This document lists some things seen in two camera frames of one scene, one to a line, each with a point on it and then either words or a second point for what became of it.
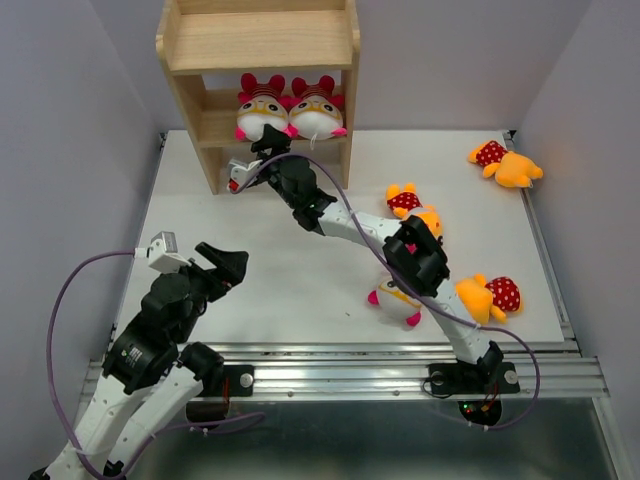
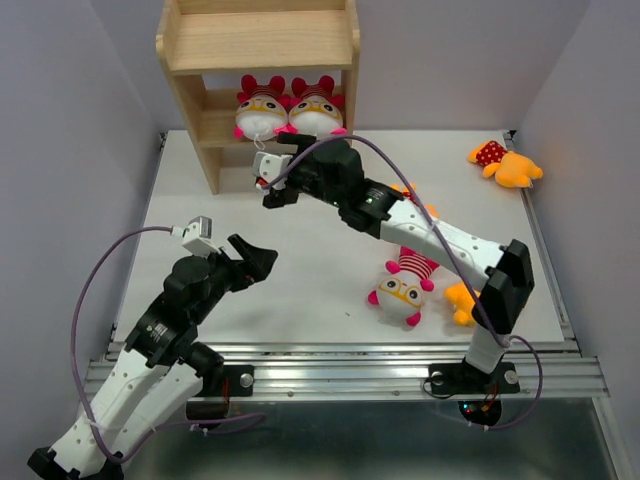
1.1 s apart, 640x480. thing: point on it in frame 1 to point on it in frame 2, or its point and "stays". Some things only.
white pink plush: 317,112 stays
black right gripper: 272,137 to 278,199
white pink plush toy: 397,302 stays
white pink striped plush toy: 260,105 stays
